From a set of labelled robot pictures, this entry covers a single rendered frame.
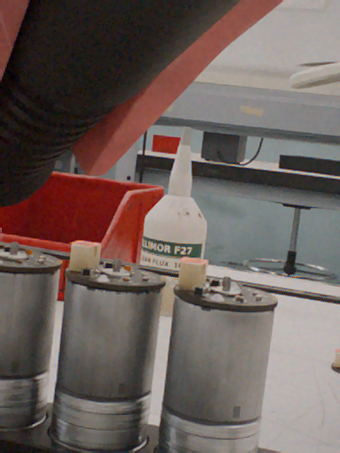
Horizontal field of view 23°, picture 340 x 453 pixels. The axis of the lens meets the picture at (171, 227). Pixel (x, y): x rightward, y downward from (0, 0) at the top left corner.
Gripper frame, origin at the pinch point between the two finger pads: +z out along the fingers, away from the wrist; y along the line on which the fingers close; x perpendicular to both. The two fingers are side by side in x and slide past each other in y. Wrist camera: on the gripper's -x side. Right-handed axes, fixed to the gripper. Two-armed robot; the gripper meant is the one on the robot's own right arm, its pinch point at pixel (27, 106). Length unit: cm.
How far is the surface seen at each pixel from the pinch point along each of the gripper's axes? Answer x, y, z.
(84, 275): -2.9, -3.7, 5.9
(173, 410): 0.2, -5.4, 7.3
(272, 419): -4.3, -13.8, 13.6
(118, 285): -2.0, -4.1, 5.4
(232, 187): -167, -136, 106
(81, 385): -1.2, -3.6, 7.8
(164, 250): -18.8, -16.8, 17.3
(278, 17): -350, -262, 113
